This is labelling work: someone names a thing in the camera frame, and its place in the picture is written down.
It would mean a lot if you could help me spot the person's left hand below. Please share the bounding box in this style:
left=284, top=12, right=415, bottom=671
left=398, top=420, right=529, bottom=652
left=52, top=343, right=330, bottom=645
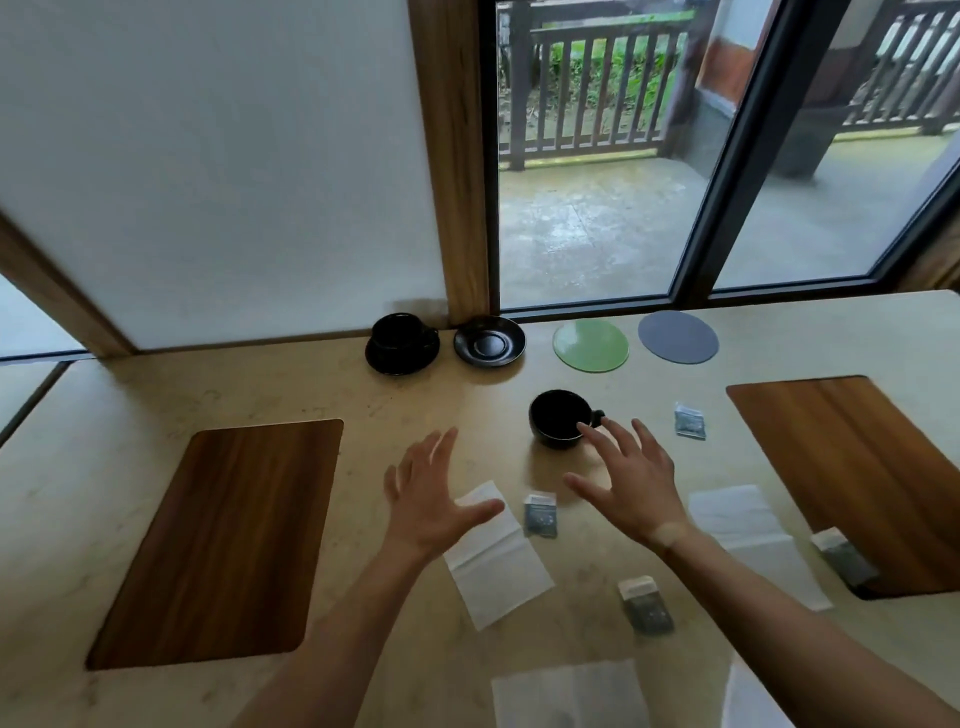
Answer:
left=382, top=427, right=506, bottom=561

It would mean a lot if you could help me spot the person's right hand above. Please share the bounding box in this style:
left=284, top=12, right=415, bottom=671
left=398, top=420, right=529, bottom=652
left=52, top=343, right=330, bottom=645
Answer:
left=562, top=417, right=696, bottom=557

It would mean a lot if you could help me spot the person's left forearm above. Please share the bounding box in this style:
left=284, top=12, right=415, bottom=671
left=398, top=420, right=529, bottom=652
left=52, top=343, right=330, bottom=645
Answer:
left=246, top=543, right=444, bottom=728

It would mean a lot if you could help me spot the person's right forearm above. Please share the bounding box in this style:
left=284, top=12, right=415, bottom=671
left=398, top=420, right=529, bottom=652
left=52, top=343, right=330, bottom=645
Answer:
left=656, top=525, right=960, bottom=728

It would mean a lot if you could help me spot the white paper napkin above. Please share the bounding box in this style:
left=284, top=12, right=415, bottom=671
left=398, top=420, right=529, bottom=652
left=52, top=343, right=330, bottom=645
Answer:
left=718, top=658, right=798, bottom=728
left=687, top=484, right=834, bottom=613
left=442, top=480, right=557, bottom=632
left=491, top=659, right=651, bottom=728

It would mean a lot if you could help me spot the black coffee cup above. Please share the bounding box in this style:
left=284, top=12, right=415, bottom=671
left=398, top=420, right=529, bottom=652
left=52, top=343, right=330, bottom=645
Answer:
left=372, top=312, right=441, bottom=355
left=528, top=389, right=606, bottom=451

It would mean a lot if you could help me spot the black saucer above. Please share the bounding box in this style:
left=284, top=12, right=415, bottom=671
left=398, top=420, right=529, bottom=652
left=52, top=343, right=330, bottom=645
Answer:
left=453, top=315, right=528, bottom=369
left=364, top=328, right=442, bottom=377

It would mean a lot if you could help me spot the green round coaster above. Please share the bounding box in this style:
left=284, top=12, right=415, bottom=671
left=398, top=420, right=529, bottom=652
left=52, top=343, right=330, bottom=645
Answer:
left=552, top=318, right=630, bottom=372

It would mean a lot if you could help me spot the grey round coaster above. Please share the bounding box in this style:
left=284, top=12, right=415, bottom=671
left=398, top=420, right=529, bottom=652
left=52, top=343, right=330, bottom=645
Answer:
left=638, top=310, right=720, bottom=366

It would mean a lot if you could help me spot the wooden placemat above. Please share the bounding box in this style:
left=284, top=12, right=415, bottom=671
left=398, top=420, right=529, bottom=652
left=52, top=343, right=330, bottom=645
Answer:
left=84, top=418, right=345, bottom=672
left=726, top=375, right=960, bottom=601

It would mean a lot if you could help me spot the wooden outdoor railing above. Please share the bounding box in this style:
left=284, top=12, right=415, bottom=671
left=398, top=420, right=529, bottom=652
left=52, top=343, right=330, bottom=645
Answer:
left=498, top=0, right=697, bottom=172
left=838, top=0, right=960, bottom=138

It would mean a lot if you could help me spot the wooden wall post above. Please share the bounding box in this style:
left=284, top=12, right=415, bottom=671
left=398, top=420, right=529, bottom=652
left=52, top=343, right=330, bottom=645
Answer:
left=408, top=0, right=493, bottom=327

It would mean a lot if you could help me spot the black window frame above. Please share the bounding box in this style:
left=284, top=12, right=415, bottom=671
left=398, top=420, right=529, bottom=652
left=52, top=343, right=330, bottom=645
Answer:
left=478, top=0, right=960, bottom=322

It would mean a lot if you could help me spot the wooden wall trim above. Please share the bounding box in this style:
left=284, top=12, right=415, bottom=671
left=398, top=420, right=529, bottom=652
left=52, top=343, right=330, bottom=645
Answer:
left=0, top=213, right=138, bottom=361

